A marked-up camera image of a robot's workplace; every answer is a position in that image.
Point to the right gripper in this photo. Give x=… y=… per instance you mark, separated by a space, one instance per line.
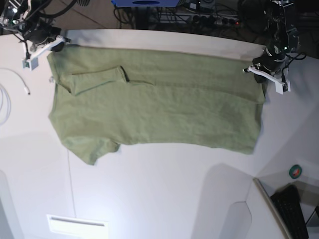
x=40 y=33

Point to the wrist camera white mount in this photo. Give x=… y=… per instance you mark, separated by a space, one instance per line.
x=281 y=86
x=33 y=52

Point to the grey monitor edge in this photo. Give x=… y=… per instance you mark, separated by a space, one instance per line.
x=279 y=221

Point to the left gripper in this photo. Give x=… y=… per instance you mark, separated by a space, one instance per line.
x=270 y=63

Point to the black keyboard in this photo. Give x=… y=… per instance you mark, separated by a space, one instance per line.
x=287 y=203

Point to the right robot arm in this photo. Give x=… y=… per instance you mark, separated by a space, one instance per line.
x=15 y=12

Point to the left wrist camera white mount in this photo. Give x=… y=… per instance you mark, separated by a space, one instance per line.
x=281 y=86

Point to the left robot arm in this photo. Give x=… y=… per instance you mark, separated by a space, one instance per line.
x=280 y=18

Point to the blue box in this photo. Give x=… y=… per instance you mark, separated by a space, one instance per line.
x=145 y=3

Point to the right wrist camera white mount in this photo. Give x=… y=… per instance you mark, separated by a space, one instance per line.
x=33 y=52

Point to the olive green t-shirt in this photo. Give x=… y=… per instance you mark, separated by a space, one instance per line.
x=105 y=98

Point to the white power strip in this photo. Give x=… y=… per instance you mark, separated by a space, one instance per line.
x=216 y=20

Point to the green tape roll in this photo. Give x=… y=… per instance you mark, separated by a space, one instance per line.
x=295 y=171

